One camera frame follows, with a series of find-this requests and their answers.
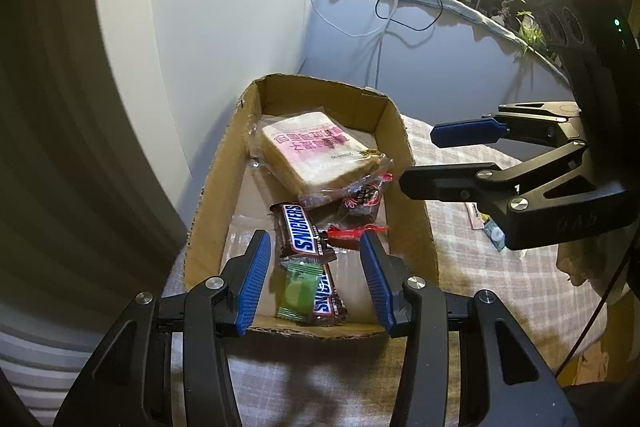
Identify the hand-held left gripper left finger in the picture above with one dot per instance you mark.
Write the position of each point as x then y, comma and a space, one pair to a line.
252, 287

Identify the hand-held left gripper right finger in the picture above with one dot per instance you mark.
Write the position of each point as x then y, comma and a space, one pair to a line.
375, 287

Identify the packaged sliced bread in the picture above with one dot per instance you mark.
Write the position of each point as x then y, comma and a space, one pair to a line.
310, 147

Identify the brown chocolate bar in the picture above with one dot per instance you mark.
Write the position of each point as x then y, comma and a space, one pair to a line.
327, 297
300, 229

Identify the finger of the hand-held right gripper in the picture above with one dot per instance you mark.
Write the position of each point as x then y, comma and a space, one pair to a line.
440, 184
465, 132

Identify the small pink white packet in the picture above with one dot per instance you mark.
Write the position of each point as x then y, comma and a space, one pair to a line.
475, 214

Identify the checked tablecloth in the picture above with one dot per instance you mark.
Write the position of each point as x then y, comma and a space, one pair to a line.
500, 297

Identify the white ribbed panel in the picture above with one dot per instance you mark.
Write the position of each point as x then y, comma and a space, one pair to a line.
50, 377

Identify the green candy packet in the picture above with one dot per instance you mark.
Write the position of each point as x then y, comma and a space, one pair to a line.
297, 292

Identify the brown cardboard box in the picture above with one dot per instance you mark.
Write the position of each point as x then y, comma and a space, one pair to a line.
225, 187

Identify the small packets on table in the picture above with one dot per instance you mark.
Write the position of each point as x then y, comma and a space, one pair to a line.
495, 234

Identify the potted spider plant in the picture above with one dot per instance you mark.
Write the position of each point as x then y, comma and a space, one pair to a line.
530, 32

